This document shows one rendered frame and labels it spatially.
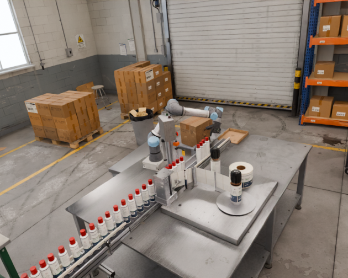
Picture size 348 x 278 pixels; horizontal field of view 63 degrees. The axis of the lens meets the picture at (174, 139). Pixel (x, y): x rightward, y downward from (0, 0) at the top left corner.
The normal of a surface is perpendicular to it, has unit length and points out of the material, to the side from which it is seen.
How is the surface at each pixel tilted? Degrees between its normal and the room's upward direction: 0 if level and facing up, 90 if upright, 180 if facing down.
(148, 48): 90
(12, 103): 90
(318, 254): 0
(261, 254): 1
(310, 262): 0
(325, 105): 90
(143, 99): 90
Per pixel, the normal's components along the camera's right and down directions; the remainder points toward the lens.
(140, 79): -0.47, 0.43
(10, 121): 0.86, 0.15
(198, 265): -0.09, -0.90
